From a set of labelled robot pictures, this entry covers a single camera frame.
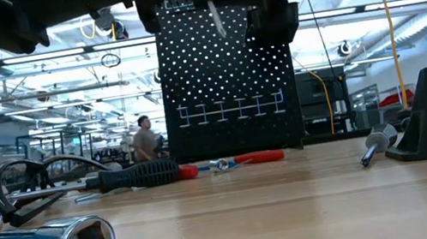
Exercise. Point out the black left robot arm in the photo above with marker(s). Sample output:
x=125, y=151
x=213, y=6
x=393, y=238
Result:
x=6, y=24

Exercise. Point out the black perforated pegboard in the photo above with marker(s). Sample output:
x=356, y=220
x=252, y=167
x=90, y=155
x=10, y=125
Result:
x=206, y=73

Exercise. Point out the black cabinet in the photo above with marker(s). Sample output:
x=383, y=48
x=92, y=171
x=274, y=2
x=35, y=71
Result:
x=315, y=106

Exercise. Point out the person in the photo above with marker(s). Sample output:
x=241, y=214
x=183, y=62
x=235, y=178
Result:
x=145, y=141

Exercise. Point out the red object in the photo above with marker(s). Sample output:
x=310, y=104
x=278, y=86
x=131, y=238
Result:
x=395, y=99

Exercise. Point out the black safety glasses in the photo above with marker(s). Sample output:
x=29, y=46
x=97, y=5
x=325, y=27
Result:
x=21, y=214

